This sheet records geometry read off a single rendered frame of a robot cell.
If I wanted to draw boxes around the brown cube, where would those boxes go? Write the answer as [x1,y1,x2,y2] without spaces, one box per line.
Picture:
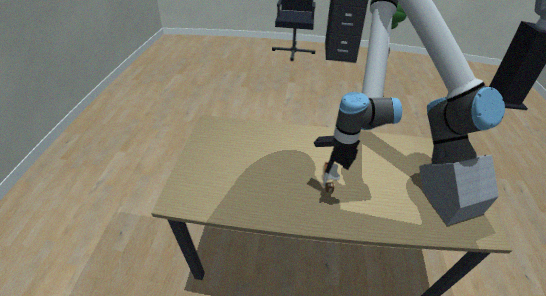
[325,182,334,192]

